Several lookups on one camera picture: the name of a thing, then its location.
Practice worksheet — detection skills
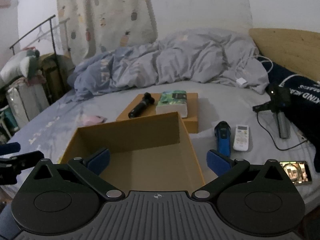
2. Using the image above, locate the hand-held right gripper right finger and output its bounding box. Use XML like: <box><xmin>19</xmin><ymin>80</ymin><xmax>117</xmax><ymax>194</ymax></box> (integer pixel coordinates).
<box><xmin>191</xmin><ymin>149</ymin><xmax>288</xmax><ymax>200</ymax></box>

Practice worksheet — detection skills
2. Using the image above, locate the white remote control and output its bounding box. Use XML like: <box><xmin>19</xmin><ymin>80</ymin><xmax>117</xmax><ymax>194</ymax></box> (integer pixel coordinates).
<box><xmin>233</xmin><ymin>125</ymin><xmax>250</xmax><ymax>152</ymax></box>

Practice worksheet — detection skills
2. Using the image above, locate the black clothes rack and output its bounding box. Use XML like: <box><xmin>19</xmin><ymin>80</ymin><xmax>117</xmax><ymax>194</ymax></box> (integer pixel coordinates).
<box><xmin>9</xmin><ymin>15</ymin><xmax>70</xmax><ymax>105</ymax></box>

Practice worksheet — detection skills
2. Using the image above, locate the brown cardboard box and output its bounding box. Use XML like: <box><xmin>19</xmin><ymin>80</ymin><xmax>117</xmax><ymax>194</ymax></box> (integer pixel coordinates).
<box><xmin>61</xmin><ymin>112</ymin><xmax>206</xmax><ymax>197</ymax></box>

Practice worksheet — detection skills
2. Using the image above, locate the white and green plush toy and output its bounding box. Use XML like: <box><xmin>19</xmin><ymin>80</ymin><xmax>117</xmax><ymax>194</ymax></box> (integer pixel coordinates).
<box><xmin>0</xmin><ymin>49</ymin><xmax>40</xmax><ymax>80</ymax></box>

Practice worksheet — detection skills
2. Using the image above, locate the patterned curtain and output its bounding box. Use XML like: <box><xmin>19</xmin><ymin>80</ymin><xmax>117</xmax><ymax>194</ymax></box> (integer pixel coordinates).
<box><xmin>56</xmin><ymin>0</ymin><xmax>158</xmax><ymax>63</ymax></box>

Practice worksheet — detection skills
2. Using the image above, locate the navy printed cloth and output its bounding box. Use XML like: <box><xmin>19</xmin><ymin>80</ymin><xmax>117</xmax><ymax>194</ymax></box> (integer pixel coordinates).
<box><xmin>257</xmin><ymin>56</ymin><xmax>320</xmax><ymax>173</ymax></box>

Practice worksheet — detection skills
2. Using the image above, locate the black cable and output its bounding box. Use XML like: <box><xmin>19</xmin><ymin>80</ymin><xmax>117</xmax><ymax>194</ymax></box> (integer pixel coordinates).
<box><xmin>256</xmin><ymin>112</ymin><xmax>310</xmax><ymax>150</ymax></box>

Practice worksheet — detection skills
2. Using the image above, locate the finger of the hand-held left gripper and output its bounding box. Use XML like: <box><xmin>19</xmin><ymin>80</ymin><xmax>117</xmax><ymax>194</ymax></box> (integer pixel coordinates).
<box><xmin>0</xmin><ymin>142</ymin><xmax>21</xmax><ymax>155</ymax></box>
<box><xmin>0</xmin><ymin>151</ymin><xmax>45</xmax><ymax>185</ymax></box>

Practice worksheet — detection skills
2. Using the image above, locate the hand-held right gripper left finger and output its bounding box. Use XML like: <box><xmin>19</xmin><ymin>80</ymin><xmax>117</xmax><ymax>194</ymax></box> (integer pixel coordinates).
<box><xmin>32</xmin><ymin>148</ymin><xmax>125</xmax><ymax>200</ymax></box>

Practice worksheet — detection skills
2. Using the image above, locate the floral tissue pack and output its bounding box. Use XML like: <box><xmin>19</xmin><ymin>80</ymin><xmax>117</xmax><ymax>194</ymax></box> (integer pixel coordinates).
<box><xmin>155</xmin><ymin>90</ymin><xmax>188</xmax><ymax>118</ymax></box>

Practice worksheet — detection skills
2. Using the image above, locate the white charging cable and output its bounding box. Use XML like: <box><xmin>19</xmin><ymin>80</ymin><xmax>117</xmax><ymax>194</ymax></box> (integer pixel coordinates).
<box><xmin>235</xmin><ymin>55</ymin><xmax>274</xmax><ymax>82</ymax></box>

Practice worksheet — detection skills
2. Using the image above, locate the grey crumpled duvet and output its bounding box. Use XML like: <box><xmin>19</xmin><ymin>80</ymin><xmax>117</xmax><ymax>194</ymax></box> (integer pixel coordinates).
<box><xmin>67</xmin><ymin>29</ymin><xmax>269</xmax><ymax>102</ymax></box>

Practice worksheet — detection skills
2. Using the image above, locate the black device with grey handle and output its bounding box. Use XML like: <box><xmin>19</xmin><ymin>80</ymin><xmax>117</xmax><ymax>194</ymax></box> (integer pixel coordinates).
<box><xmin>252</xmin><ymin>82</ymin><xmax>292</xmax><ymax>139</ymax></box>

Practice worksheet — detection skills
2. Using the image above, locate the smartphone with lit screen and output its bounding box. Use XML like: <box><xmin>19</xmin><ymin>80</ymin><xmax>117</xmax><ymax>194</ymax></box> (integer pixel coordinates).
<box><xmin>279</xmin><ymin>160</ymin><xmax>313</xmax><ymax>185</ymax></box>

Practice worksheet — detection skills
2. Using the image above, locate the brown cardboard box lid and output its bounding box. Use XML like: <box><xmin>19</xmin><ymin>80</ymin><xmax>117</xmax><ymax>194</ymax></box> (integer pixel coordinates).
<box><xmin>116</xmin><ymin>93</ymin><xmax>199</xmax><ymax>134</ymax></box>

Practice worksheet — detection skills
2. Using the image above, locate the silver suitcase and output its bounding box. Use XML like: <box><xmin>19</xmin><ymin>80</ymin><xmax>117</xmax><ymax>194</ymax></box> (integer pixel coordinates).
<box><xmin>6</xmin><ymin>82</ymin><xmax>49</xmax><ymax>130</ymax></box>

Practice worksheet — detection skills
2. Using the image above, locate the blue electric shaver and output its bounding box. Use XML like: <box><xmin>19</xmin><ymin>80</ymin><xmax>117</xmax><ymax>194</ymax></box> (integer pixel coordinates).
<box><xmin>214</xmin><ymin>121</ymin><xmax>231</xmax><ymax>158</ymax></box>

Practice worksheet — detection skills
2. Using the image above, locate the wooden headboard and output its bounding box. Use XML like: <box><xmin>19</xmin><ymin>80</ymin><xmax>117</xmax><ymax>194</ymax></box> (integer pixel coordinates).
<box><xmin>249</xmin><ymin>28</ymin><xmax>320</xmax><ymax>79</ymax></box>

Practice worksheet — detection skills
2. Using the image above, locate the pink small object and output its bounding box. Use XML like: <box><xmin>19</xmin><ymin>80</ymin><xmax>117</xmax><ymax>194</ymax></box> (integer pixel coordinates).
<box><xmin>81</xmin><ymin>115</ymin><xmax>107</xmax><ymax>126</ymax></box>

